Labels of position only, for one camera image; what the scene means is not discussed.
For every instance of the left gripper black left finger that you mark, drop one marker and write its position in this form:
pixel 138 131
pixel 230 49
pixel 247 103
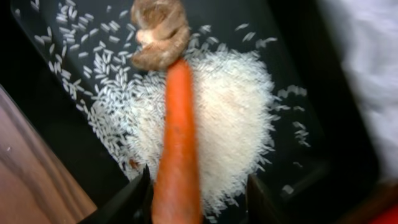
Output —
pixel 130 205

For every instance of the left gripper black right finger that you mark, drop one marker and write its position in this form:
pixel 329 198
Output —
pixel 263 207

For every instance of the orange carrot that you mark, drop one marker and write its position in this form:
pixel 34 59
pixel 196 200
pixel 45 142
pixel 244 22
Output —
pixel 177 197

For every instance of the pile of white rice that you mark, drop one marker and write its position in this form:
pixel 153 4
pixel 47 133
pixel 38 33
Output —
pixel 239 102

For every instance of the brown food scrap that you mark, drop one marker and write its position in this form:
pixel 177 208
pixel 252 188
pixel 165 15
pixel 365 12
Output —
pixel 163 33

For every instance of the clear plastic waste bin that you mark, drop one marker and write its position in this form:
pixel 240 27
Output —
pixel 365 34

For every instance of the red serving tray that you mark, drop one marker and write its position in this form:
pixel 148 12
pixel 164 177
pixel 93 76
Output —
pixel 390 216

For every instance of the black plastic tray bin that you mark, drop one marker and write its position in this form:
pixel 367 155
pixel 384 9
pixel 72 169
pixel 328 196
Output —
pixel 46 81

